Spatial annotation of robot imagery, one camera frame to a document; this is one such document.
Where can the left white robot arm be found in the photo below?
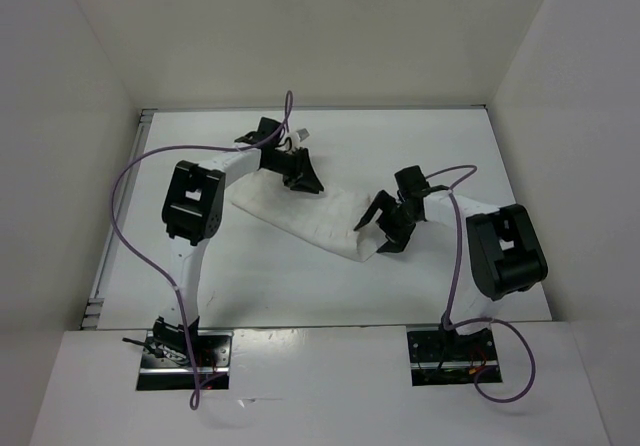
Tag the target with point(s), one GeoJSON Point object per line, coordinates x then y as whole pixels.
{"type": "Point", "coordinates": [192, 214]}

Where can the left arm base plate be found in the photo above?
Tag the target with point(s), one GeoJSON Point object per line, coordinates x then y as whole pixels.
{"type": "Point", "coordinates": [161, 370]}

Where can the white fabric skirt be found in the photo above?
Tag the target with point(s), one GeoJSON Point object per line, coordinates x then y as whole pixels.
{"type": "Point", "coordinates": [326, 220]}

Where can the aluminium table edge rail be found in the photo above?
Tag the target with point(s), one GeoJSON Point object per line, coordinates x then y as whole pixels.
{"type": "Point", "coordinates": [102, 279]}

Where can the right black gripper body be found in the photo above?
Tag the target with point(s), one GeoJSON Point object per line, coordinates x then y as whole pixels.
{"type": "Point", "coordinates": [405, 214]}

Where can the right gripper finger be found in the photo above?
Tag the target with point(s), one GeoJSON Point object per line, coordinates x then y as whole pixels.
{"type": "Point", "coordinates": [383, 202]}
{"type": "Point", "coordinates": [396, 241]}

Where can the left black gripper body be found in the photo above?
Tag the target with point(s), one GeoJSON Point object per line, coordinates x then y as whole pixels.
{"type": "Point", "coordinates": [282, 161]}

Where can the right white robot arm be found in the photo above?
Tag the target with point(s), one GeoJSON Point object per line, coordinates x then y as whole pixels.
{"type": "Point", "coordinates": [497, 251]}

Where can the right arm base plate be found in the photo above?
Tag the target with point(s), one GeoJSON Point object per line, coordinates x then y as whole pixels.
{"type": "Point", "coordinates": [441, 358]}

